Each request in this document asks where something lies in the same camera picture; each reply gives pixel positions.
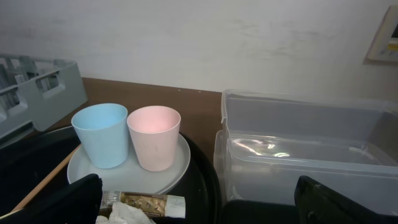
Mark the gold snack wrapper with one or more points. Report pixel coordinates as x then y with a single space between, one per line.
153 205

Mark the white wall switch panel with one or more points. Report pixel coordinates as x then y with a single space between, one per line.
383 48

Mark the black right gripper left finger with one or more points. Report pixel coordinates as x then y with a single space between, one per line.
78 203

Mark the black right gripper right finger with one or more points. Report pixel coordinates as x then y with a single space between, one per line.
318 204

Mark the white round plate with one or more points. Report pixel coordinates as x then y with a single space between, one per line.
130 176

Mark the grey plastic dishwasher rack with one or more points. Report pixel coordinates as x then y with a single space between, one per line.
36 93

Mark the round black tray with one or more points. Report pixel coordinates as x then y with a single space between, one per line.
26 162

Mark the clear plastic bin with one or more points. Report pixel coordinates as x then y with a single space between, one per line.
269 140

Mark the light blue cup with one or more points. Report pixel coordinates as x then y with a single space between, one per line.
103 132

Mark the pink cup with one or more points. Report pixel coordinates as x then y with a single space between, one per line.
154 132

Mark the wooden chopstick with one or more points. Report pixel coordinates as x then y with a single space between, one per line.
44 182

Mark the crumpled white tissue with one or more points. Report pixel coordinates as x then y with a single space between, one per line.
124 214

